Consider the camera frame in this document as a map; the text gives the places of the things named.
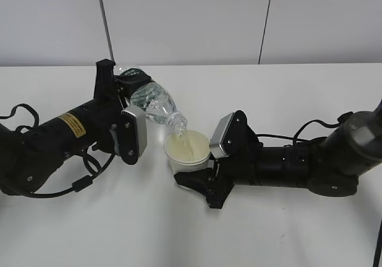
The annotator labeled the clear water bottle green label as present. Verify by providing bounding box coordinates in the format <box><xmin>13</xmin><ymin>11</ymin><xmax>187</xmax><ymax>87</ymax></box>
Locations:
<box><xmin>113</xmin><ymin>65</ymin><xmax>187</xmax><ymax>137</ymax></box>

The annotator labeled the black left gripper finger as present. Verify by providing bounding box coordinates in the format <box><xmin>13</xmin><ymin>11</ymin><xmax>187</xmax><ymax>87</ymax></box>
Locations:
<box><xmin>94</xmin><ymin>59</ymin><xmax>115</xmax><ymax>99</ymax></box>
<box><xmin>115</xmin><ymin>71</ymin><xmax>152</xmax><ymax>99</ymax></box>

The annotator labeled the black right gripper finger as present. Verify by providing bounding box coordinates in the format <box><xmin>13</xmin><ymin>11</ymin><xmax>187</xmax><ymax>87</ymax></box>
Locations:
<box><xmin>174</xmin><ymin>171</ymin><xmax>215</xmax><ymax>198</ymax></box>

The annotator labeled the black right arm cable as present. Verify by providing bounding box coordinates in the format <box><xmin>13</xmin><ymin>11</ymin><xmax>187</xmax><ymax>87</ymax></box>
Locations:
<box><xmin>256</xmin><ymin>119</ymin><xmax>347</xmax><ymax>148</ymax></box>

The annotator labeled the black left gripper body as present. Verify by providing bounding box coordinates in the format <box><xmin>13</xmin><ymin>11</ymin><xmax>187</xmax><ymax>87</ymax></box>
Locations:
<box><xmin>94</xmin><ymin>84</ymin><xmax>129</xmax><ymax>156</ymax></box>

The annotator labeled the white paper cup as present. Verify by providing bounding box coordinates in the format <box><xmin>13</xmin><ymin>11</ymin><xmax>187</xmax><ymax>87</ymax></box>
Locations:
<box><xmin>164</xmin><ymin>130</ymin><xmax>210</xmax><ymax>174</ymax></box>

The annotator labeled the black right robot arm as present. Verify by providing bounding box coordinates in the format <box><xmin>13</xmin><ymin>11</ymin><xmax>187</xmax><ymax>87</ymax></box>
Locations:
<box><xmin>174</xmin><ymin>108</ymin><xmax>381</xmax><ymax>209</ymax></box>

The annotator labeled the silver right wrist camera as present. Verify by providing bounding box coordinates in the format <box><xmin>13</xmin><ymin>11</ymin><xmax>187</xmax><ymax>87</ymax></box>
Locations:
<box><xmin>209</xmin><ymin>110</ymin><xmax>248</xmax><ymax>159</ymax></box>

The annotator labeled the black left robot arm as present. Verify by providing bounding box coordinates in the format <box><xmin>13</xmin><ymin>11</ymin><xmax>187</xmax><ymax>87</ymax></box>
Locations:
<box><xmin>1</xmin><ymin>59</ymin><xmax>152</xmax><ymax>198</ymax></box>

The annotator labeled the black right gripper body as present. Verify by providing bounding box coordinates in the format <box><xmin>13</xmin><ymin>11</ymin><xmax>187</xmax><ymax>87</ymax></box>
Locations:
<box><xmin>206</xmin><ymin>142</ymin><xmax>263</xmax><ymax>209</ymax></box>

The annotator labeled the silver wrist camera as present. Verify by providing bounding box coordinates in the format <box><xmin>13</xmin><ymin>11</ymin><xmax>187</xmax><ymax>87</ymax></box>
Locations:
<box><xmin>116</xmin><ymin>105</ymin><xmax>147</xmax><ymax>165</ymax></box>
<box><xmin>209</xmin><ymin>110</ymin><xmax>248</xmax><ymax>159</ymax></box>

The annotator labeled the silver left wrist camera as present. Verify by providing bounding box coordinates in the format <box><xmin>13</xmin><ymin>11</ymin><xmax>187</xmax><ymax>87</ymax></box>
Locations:
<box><xmin>116</xmin><ymin>105</ymin><xmax>147</xmax><ymax>165</ymax></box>

